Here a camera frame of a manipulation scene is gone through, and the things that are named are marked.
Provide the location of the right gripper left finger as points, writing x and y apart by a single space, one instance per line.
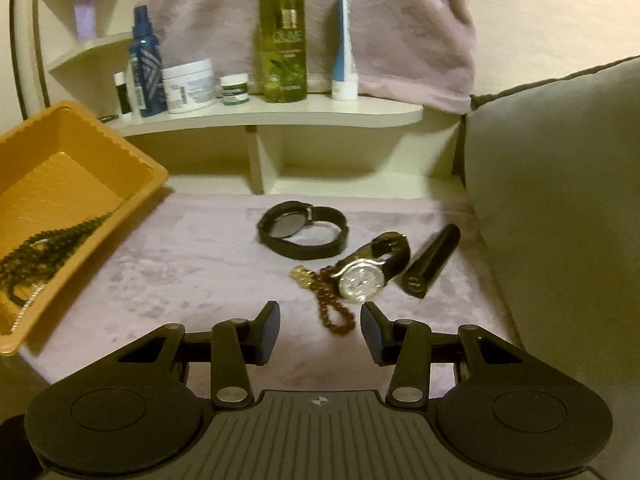
236 344

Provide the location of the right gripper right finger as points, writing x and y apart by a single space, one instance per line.
404 344

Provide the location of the silver face wristwatch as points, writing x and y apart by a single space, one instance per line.
363 274

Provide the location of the black band watch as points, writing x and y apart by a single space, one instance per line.
282 221

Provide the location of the orange plastic tray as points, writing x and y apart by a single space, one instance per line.
59 168

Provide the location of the black cylinder case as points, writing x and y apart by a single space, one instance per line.
422 273

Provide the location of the mauve towel on bed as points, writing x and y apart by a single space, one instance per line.
196 260

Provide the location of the cream corner shelf unit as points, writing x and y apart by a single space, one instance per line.
369 147

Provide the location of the grey green pillow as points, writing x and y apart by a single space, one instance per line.
552 171

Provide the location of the small green white jar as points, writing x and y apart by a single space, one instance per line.
234 89

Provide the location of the dark green pen tube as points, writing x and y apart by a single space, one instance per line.
108 118

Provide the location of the white cream jar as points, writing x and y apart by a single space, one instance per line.
189 86

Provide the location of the blue white tube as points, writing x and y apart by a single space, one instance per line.
344 74

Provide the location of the black white lip balm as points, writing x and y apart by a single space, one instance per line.
125 109

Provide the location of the green olive spray bottle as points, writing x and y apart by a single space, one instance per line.
282 26

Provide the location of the blue spray bottle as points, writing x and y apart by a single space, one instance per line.
146 64

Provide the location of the mauve hanging towel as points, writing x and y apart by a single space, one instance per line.
414 51

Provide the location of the lavender tube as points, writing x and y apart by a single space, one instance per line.
85 19

